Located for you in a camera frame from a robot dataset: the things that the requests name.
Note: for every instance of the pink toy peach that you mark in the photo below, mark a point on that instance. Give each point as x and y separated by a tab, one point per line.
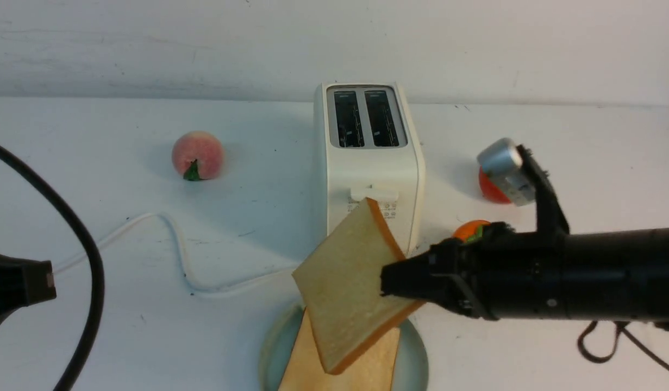
198	156

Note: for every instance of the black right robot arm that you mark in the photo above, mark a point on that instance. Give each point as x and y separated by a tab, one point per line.
612	276

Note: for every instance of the white two-slot toaster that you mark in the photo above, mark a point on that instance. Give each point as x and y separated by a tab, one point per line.
366	146

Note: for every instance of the light green round plate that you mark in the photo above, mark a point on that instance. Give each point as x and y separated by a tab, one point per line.
411	370

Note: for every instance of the toast slice from slot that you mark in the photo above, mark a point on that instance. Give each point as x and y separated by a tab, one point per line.
374	370
340	285

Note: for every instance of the orange toy persimmon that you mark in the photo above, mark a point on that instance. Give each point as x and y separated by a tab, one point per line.
471	230

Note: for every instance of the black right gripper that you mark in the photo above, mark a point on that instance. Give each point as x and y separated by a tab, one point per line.
497	274

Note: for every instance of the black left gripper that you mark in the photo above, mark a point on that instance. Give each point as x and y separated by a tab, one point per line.
24	282

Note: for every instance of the red toy apple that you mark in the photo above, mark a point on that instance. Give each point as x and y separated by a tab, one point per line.
490	191

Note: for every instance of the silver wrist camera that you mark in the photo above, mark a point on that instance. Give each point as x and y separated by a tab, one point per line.
503	165

